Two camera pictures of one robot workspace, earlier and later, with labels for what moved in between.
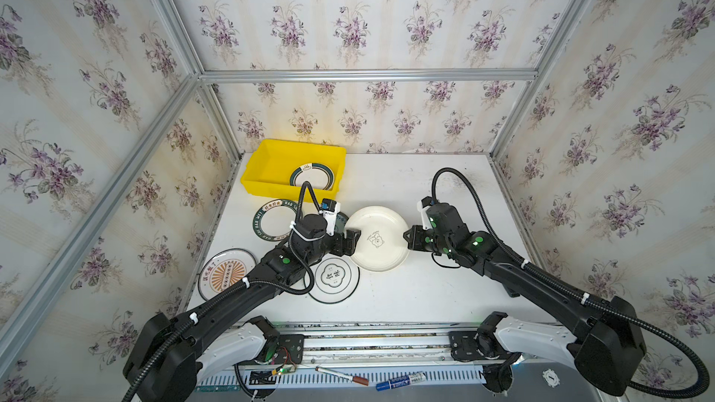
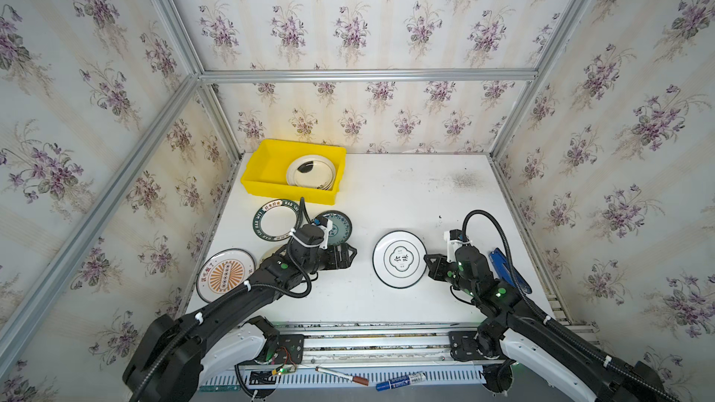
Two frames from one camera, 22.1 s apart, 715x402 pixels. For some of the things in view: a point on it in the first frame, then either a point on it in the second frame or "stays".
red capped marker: [361, 381] stays
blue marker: [400, 381] stays
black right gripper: [416, 237] → [444, 266]
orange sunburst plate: [222, 269] stays
